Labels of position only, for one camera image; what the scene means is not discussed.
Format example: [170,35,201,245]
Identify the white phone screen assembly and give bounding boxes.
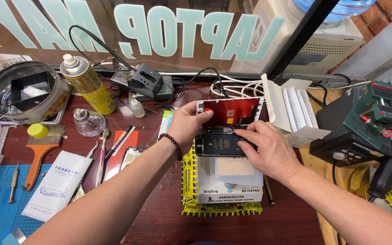
[196,97,264,129]

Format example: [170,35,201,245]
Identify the yellow black fragile tape packet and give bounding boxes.
[181,145,263,217]

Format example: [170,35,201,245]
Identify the yellow cap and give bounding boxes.
[27,123,49,139]

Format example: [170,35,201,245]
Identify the pink toothbrush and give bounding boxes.
[95,128,110,188]

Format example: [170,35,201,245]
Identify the open white paper box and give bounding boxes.
[261,73,331,148]

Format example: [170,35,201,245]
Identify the metal tray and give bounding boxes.
[0,101,68,126]

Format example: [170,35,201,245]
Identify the black hot air station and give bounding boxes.
[309,87,392,167]

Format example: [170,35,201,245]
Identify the green white packet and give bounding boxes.
[157,110,174,140]

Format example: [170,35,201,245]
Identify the person's left hand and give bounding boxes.
[166,100,214,155]

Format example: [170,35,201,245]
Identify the orange card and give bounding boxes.
[103,130,139,182]

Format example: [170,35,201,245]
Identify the glass alcohol bottle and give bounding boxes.
[73,108,107,137]

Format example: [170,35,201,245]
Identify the black hot air handle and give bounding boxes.
[368,131,392,200]

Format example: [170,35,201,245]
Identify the orange handled brush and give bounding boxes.
[22,125,67,191]

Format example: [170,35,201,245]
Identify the green clamp fixture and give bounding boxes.
[343,80,392,150]

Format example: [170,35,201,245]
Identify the small white dropper bottle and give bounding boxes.
[130,95,146,119]

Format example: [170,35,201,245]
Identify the water dispenser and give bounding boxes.
[229,0,377,75]

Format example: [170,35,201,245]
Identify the gold screwdriver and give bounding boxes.
[263,174,276,206]

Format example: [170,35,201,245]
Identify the black pen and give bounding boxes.
[104,125,133,161]

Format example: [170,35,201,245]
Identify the brown bead bracelet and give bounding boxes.
[158,133,184,161]

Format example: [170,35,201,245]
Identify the brass screwdriver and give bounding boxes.
[7,162,20,204]

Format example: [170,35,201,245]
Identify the round metal tin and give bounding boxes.
[0,61,70,125]

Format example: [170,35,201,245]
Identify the black phone body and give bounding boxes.
[195,125,258,157]

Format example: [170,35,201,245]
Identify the person's right hand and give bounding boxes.
[234,120,305,184]

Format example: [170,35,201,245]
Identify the white plastic film packet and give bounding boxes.
[21,150,93,222]

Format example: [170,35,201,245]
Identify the yellow spray can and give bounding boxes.
[60,54,116,115]

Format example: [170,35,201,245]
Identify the white cables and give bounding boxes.
[159,71,268,100]

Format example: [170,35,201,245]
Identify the white cardboard box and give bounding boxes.
[195,156,264,204]

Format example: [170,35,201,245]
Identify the phone frame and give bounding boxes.
[119,146,146,172]

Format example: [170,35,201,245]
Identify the metal tweezers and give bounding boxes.
[86,140,99,159]

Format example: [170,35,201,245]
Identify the soldering iron stand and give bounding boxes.
[110,63,175,102]

